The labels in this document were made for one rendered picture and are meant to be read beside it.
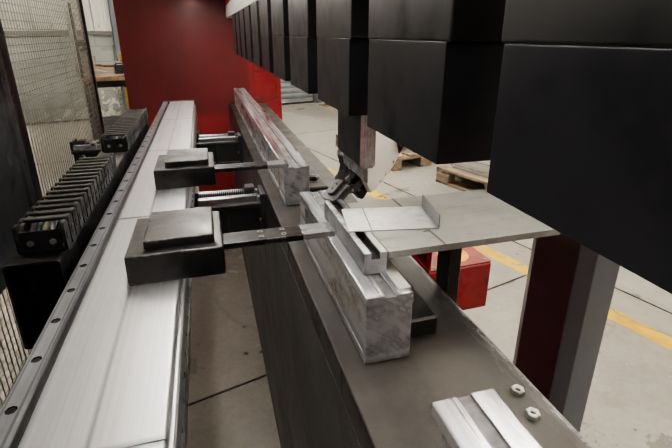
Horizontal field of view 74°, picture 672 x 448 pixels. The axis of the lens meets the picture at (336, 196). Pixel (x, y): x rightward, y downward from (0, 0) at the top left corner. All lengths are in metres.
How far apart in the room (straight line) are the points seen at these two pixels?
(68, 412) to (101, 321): 0.12
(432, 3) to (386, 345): 0.40
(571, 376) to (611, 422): 0.66
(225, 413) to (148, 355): 1.35
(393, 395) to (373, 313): 0.09
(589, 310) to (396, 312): 0.75
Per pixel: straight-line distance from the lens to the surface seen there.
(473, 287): 1.08
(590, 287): 1.20
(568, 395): 1.37
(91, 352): 0.49
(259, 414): 1.77
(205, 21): 2.71
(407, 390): 0.57
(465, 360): 0.62
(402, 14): 0.37
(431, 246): 0.60
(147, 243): 0.56
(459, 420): 0.41
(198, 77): 2.72
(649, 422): 2.04
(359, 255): 0.59
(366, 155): 0.56
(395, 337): 0.58
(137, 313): 0.53
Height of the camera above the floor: 1.26
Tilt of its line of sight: 20 degrees down
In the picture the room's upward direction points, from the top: straight up
